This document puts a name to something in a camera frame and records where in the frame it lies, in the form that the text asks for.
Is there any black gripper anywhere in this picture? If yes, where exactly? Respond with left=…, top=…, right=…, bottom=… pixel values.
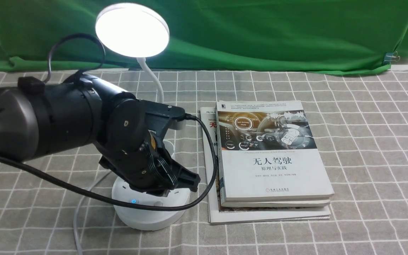
left=98, top=99, right=201, bottom=196

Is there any white desk lamp with sockets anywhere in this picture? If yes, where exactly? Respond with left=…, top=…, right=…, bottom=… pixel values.
left=95, top=3, right=191, bottom=231

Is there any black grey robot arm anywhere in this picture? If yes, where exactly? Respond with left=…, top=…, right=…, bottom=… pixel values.
left=0, top=74, right=200, bottom=196

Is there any thin bottom magazine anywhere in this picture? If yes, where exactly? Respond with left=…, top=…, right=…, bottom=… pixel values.
left=200, top=107, right=331, bottom=224

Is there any white self-driving textbook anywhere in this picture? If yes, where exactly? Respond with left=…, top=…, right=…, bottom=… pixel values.
left=216, top=101, right=335, bottom=203

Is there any white middle book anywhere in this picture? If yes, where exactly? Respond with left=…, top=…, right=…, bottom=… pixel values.
left=219, top=149, right=335, bottom=208

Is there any green backdrop cloth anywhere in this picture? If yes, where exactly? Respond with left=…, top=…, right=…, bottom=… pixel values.
left=0, top=0, right=408, bottom=75

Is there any grey checked tablecloth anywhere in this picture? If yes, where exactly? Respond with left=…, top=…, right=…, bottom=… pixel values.
left=0, top=71, right=408, bottom=255

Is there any blue binder clip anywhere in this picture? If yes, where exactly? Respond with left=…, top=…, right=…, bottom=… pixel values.
left=382, top=51, right=401, bottom=65

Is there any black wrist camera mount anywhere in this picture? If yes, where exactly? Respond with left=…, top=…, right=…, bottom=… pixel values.
left=142, top=100, right=186, bottom=140

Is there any white lamp power cable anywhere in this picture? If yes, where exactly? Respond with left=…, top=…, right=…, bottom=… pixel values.
left=73, top=170, right=113, bottom=255

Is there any black camera cable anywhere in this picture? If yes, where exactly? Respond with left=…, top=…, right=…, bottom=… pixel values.
left=0, top=113, right=219, bottom=211

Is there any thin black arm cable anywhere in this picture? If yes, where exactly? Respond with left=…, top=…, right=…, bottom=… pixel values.
left=47, top=33, right=106, bottom=84

